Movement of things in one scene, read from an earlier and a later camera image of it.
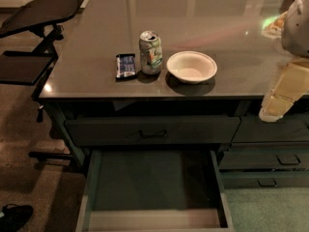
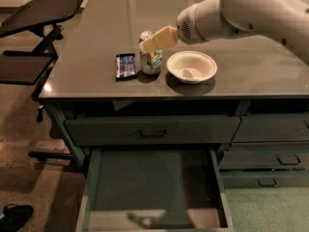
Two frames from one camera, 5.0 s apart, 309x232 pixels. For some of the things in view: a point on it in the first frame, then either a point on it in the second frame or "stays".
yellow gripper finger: [290, 86] to [195, 24]
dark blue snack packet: [126, 66] stays
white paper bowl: [191, 67] stays
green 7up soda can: [151, 52] stays
